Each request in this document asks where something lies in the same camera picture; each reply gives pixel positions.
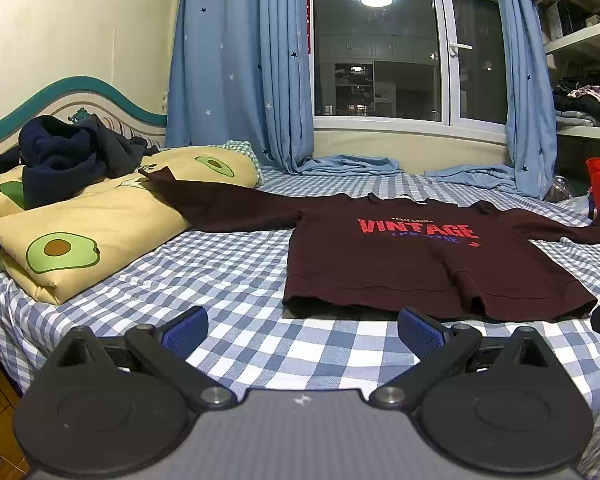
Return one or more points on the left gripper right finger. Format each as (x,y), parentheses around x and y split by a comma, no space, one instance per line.
(485,405)

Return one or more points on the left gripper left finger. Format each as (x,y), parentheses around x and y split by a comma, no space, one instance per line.
(109,407)

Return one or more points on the maroon vintage print sweatshirt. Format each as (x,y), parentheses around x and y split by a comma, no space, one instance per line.
(447,261)

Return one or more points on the dark navy clothes pile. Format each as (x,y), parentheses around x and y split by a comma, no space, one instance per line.
(59,159)

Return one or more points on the white shelf with clothes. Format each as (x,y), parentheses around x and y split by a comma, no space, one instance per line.
(571,35)

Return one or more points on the clear plastic bag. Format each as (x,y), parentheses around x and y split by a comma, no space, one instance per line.
(561,189)

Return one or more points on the yellow avocado print pillow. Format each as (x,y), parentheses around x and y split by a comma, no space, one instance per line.
(56,251)

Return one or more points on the right blue star curtain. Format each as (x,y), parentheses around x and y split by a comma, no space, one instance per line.
(530,124)

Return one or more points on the blue star curtain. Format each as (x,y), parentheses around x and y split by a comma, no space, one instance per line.
(240,71)
(530,124)

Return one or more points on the green checkered pillow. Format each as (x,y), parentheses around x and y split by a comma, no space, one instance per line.
(245,148)

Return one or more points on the teal wavy headboard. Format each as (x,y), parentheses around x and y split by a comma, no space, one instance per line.
(74,98)

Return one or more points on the left blue star curtain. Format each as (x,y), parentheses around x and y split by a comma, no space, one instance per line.
(240,71)

